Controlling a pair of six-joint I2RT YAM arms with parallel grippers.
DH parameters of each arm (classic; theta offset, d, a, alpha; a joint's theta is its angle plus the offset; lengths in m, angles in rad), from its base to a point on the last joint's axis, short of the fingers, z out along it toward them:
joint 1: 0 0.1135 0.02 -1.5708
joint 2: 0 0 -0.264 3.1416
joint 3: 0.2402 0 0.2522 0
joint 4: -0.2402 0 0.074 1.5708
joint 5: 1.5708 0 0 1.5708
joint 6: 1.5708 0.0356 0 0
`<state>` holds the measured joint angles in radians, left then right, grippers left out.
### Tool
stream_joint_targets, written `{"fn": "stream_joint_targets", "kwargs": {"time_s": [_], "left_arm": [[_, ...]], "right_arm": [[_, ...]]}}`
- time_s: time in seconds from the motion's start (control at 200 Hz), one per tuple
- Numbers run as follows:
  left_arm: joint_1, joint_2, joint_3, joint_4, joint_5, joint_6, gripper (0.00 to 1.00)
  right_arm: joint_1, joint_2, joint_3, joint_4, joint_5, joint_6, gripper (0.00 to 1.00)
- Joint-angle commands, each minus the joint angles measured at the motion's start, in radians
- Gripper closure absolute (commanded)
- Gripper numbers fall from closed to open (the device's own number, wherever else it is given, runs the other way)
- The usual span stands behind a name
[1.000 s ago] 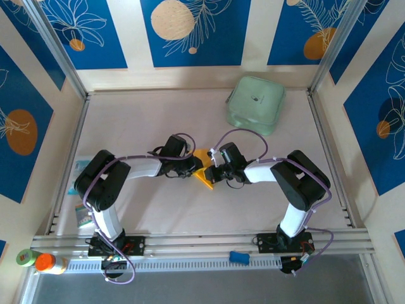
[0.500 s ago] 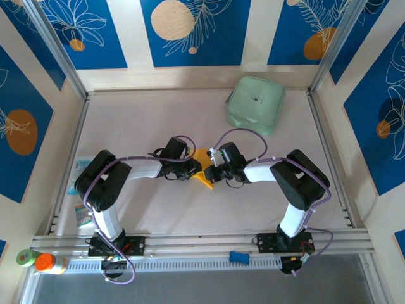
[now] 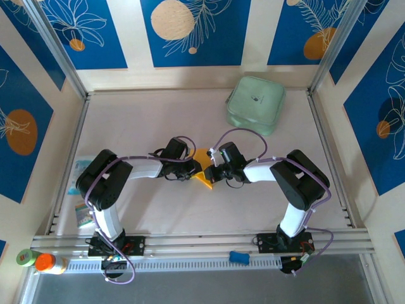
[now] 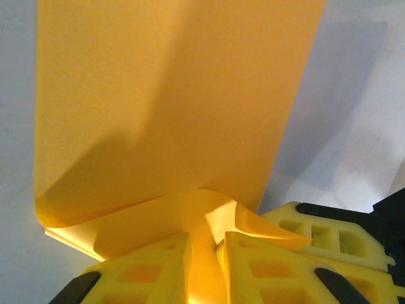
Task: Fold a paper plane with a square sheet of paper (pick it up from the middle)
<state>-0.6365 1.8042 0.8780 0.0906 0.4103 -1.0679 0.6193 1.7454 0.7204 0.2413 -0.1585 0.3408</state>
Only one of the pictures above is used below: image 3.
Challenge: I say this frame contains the orange paper sheet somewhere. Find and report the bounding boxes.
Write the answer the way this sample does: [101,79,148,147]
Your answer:
[191,148,216,191]

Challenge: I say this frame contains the blue bone-shaped object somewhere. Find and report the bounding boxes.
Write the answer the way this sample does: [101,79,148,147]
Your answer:
[228,250,251,264]

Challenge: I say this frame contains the mint green zip pouch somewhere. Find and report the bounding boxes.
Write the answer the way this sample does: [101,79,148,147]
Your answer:
[225,75,287,137]

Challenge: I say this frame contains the blue white plastic packet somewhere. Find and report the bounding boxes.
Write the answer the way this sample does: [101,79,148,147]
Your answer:
[68,155,94,196]

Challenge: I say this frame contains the green orange printed packet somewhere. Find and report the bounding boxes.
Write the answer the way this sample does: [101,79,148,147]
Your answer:
[75,202,96,227]

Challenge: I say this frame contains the orange lid bottle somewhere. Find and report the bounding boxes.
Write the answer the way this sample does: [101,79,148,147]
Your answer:
[34,253,69,275]

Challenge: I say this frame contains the green tape roll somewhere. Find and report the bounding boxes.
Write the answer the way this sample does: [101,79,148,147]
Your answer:
[16,249,41,269]

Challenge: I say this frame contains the long aluminium mounting rail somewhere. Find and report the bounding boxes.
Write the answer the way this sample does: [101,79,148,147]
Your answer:
[30,232,376,256]

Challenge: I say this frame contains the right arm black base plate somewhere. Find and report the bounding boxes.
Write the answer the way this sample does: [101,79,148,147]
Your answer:
[256,232,314,254]

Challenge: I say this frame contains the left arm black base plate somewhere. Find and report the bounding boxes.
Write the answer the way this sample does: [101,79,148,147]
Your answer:
[87,236,146,257]

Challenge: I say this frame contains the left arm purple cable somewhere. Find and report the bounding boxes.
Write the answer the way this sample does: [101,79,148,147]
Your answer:
[85,136,199,285]

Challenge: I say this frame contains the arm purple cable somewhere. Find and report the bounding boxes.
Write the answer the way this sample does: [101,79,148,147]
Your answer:
[85,136,199,285]
[213,127,335,277]

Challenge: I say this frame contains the grey slotted cable duct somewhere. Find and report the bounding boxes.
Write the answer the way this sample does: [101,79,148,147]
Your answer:
[65,255,282,272]

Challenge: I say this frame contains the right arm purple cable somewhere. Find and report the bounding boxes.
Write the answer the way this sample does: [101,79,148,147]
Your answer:
[213,127,335,277]

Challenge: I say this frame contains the aluminium side rail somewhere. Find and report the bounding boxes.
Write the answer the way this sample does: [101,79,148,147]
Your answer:
[306,90,354,227]
[46,91,92,235]

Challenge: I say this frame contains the aluminium frame post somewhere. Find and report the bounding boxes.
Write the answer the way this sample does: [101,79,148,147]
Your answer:
[309,0,370,92]
[23,0,89,98]

